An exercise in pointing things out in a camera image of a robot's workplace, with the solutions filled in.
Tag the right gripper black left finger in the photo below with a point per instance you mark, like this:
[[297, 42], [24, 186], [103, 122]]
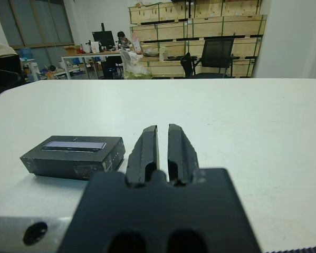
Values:
[[142, 158]]

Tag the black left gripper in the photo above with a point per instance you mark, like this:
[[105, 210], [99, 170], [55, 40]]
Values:
[[2, 83]]

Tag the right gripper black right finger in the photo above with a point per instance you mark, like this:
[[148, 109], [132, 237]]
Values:
[[181, 158]]

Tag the brown cardboard box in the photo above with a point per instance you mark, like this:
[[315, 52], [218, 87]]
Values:
[[72, 49]]

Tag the blue water jug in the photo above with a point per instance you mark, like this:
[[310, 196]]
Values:
[[26, 52]]

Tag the white office desk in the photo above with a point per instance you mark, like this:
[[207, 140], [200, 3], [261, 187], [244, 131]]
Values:
[[81, 54]]

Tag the crinkled plastic bag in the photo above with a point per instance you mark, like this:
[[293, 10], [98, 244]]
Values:
[[136, 69]]

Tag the small black chair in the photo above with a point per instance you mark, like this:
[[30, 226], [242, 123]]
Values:
[[113, 67]]

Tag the metal bowl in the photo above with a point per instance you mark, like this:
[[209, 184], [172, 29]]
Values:
[[151, 52]]

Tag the black computer monitor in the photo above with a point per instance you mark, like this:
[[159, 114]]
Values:
[[103, 38]]

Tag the black mesh office chair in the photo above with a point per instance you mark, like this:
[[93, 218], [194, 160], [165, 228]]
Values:
[[217, 50]]

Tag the pink white carton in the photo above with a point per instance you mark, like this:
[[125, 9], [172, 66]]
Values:
[[136, 42]]

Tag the seated dark-haired person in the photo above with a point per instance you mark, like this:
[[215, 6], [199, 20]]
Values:
[[123, 39]]

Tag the window with brown frame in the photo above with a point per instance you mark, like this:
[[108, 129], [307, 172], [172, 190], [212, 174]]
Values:
[[41, 23]]

